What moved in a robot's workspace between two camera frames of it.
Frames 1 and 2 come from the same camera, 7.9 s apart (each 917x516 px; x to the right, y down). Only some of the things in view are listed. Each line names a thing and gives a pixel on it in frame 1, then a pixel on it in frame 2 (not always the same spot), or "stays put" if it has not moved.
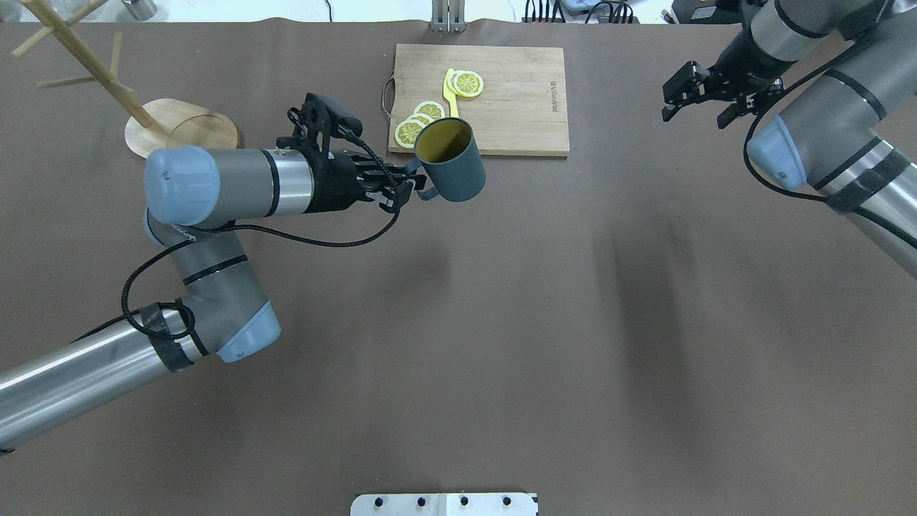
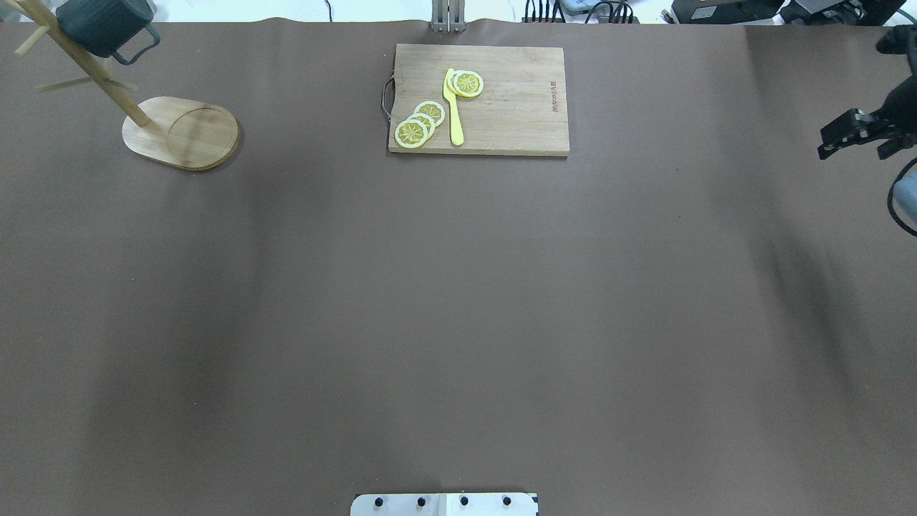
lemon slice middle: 424,119 stays put
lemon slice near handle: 431,108 stays put
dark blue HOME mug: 448,150 → 102,28
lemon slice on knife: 468,84 stays put
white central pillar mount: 445,504 stays put
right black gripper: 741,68 → 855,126
